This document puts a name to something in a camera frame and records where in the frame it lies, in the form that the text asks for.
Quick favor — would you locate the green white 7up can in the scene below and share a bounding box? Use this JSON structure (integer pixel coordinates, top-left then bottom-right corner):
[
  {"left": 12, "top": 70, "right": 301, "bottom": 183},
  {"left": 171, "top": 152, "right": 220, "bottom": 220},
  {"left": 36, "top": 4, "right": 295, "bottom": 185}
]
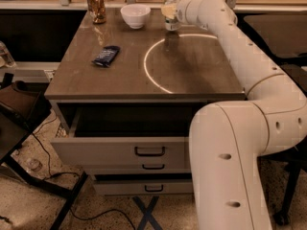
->
[{"left": 164, "top": 0, "right": 180, "bottom": 32}]

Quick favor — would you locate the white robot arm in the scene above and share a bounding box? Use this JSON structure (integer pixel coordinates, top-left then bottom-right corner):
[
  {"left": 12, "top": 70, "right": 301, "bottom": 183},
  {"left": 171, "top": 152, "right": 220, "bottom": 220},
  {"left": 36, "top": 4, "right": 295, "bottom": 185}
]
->
[{"left": 161, "top": 0, "right": 307, "bottom": 230}]

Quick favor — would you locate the white ceramic bowl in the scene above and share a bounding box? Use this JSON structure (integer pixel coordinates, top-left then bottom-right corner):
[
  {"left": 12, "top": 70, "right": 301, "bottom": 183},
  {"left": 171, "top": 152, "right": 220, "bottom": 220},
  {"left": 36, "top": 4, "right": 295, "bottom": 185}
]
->
[{"left": 120, "top": 4, "right": 151, "bottom": 29}]

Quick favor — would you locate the grey drawer cabinet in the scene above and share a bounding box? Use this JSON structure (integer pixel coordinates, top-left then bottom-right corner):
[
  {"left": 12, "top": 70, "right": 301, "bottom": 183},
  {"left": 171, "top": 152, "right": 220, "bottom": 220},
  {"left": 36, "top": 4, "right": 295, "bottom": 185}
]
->
[{"left": 44, "top": 8, "right": 247, "bottom": 197}]

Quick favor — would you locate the middle drawer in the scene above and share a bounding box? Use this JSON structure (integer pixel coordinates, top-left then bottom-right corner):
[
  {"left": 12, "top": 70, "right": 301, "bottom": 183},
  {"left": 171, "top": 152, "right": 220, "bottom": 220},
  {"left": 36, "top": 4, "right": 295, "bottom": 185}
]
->
[{"left": 83, "top": 164, "right": 191, "bottom": 174}]

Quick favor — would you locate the black floor cable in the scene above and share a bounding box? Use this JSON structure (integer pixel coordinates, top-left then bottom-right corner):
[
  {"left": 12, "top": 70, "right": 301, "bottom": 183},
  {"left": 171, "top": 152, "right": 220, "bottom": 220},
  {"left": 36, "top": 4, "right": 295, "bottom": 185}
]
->
[{"left": 31, "top": 113, "right": 136, "bottom": 230}]

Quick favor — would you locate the bottom drawer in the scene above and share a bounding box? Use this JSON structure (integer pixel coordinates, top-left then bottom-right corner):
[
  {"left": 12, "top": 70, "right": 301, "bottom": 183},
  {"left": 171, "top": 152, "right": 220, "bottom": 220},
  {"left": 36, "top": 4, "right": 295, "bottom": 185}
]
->
[{"left": 93, "top": 172, "right": 193, "bottom": 196}]

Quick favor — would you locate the open top drawer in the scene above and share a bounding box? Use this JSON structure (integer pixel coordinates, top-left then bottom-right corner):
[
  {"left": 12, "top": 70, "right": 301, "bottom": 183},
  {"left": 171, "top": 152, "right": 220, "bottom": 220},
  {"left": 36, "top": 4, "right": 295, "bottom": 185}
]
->
[{"left": 52, "top": 103, "right": 201, "bottom": 167}]

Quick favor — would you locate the dark blue snack packet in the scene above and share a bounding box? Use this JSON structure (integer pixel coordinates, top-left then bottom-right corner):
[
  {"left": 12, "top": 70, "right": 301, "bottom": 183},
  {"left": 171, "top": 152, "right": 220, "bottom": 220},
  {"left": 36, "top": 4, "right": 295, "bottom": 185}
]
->
[{"left": 93, "top": 45, "right": 120, "bottom": 67}]

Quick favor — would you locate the blue tape cross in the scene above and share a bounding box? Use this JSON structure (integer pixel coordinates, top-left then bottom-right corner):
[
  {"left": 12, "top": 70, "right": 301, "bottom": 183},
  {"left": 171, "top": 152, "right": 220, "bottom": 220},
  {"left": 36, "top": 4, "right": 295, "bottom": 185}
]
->
[{"left": 133, "top": 196, "right": 163, "bottom": 230}]

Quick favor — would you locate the clear plastic bottle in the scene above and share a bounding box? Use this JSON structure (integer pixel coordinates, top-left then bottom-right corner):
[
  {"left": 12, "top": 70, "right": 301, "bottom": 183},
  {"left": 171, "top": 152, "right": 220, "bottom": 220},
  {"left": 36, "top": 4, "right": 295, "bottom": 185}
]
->
[{"left": 0, "top": 41, "right": 16, "bottom": 67}]

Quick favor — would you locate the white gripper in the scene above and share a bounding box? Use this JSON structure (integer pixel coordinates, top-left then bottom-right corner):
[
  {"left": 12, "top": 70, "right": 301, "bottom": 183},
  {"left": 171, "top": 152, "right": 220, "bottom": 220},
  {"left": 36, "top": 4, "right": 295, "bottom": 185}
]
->
[{"left": 161, "top": 0, "right": 201, "bottom": 25}]

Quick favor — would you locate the brown bag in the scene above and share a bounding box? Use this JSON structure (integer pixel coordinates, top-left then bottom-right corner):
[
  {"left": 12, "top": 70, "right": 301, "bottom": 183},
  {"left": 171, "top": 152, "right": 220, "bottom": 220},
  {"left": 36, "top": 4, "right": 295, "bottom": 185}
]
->
[{"left": 0, "top": 80, "right": 51, "bottom": 131}]

